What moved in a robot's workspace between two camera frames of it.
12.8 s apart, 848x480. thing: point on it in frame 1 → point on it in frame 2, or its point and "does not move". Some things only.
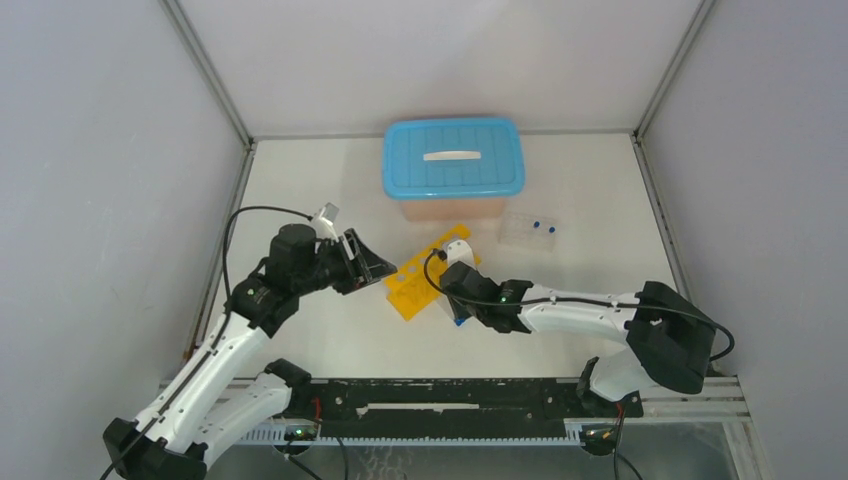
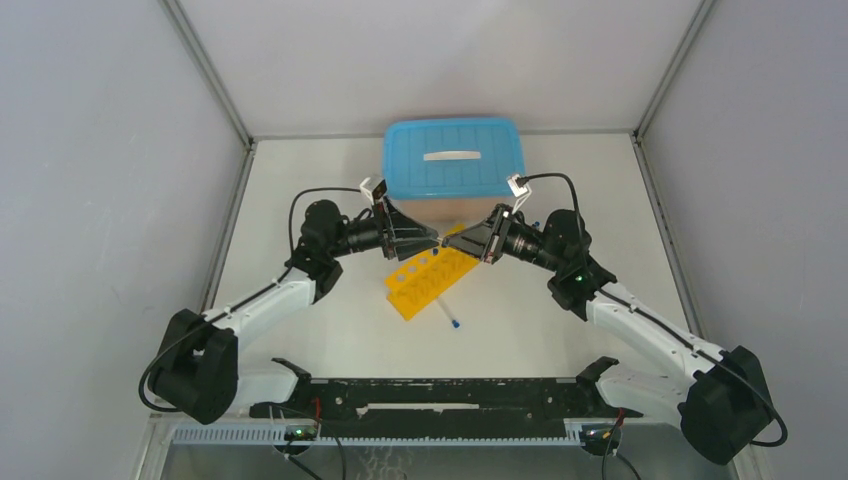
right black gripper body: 467,312 → 524,243
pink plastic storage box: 453,210 does not move
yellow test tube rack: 408,289 does not move
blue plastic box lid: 462,157 does not move
